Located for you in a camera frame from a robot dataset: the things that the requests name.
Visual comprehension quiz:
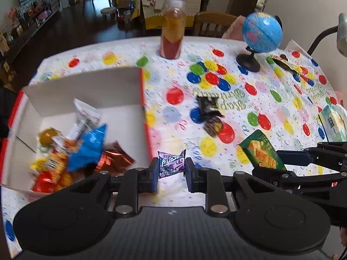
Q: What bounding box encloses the shiny red foil snack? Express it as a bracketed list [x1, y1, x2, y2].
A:
[93, 141, 135, 176]

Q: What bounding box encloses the purple candy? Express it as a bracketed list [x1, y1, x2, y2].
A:
[158, 150, 186, 179]

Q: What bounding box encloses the green snack packet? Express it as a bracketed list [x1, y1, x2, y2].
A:
[239, 130, 286, 170]

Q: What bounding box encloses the blue cookie packet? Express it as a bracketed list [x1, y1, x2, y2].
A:
[67, 124, 108, 172]

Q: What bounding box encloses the black snack packet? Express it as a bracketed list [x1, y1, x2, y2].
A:
[196, 96, 224, 120]

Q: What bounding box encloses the white snack packet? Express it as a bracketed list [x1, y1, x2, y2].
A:
[65, 99, 101, 141]

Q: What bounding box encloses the red chips bag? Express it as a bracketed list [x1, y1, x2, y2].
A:
[31, 147, 73, 194]

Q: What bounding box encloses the red white cardboard box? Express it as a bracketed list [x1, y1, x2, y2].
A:
[1, 67, 152, 193]

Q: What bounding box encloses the yellow snack packet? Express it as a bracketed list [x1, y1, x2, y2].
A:
[29, 157, 48, 172]

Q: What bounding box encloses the tissue pack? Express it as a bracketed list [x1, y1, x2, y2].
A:
[319, 104, 347, 141]

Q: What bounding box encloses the balloon pattern tablecloth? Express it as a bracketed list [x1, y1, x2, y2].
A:
[1, 38, 346, 259]

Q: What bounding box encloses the opened wrapper near lamp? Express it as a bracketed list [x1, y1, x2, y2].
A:
[270, 55, 302, 75]

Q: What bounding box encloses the small blue globe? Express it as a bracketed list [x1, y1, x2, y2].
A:
[236, 12, 283, 72]

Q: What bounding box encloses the wooden chair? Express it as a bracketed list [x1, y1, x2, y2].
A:
[193, 11, 237, 38]

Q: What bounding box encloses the orange juice bottle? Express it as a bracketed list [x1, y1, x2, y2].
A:
[160, 0, 187, 59]

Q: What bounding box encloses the sofa with yellow cover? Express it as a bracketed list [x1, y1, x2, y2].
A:
[131, 0, 201, 30]

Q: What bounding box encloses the tv console cabinet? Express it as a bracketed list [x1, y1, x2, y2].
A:
[1, 0, 60, 65]

